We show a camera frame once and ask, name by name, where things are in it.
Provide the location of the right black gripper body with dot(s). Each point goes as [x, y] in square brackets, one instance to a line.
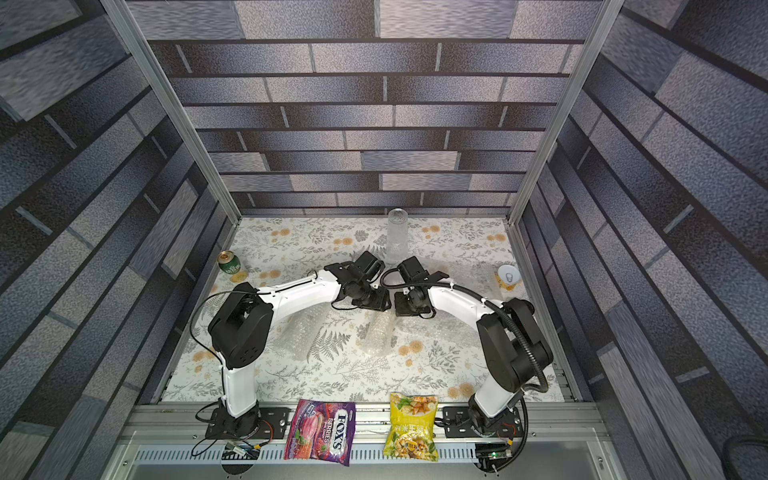
[408, 301]

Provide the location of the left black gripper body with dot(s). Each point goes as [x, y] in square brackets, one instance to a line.
[372, 297]

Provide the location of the bubble wrap sheet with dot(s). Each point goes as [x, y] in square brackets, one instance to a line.
[441, 328]

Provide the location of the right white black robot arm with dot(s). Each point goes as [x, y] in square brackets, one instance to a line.
[515, 350]

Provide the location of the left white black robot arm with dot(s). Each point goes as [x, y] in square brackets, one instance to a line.
[240, 329]

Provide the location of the white lidded cup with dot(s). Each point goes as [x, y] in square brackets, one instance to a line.
[508, 276]

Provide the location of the green drink can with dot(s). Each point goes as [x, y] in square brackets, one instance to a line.
[229, 263]

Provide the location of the yellow snack bag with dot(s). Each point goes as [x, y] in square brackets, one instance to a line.
[412, 420]

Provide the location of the purple Fox's candy bag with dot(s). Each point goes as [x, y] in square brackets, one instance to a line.
[322, 431]

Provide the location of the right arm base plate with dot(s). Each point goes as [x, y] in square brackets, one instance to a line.
[465, 422]

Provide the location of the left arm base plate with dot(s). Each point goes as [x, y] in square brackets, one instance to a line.
[257, 424]

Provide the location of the aluminium front rail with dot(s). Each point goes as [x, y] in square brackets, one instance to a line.
[165, 441]

